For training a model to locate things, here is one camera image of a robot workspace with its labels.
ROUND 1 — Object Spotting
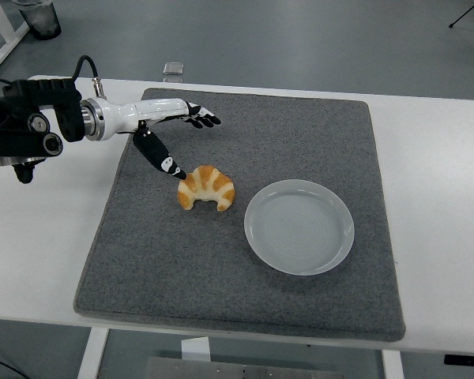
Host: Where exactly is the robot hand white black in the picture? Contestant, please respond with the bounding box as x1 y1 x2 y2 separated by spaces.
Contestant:
98 97 222 182

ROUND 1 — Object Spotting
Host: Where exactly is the croissant bread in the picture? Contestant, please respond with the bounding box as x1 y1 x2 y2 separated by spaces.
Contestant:
176 164 236 213

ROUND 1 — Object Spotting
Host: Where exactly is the grey round plate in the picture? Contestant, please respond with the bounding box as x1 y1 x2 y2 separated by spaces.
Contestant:
243 178 356 276

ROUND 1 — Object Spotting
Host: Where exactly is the bin with black bag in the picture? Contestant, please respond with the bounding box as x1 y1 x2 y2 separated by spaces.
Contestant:
16 0 62 41

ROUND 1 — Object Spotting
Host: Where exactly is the grey felt mat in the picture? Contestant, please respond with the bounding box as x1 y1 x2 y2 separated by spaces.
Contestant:
73 87 407 343

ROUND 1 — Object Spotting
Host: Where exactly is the white table leg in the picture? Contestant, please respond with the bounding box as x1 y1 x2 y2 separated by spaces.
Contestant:
381 349 404 379
77 327 111 379

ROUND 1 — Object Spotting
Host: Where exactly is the black tripod leg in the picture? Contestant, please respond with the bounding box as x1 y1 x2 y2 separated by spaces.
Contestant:
448 0 474 28

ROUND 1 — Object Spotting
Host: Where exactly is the black table control box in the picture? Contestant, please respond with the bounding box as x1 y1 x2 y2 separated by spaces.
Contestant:
444 354 474 366

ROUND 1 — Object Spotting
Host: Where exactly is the white desk leg frame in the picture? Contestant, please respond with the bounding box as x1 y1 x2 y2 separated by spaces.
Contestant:
0 0 29 77

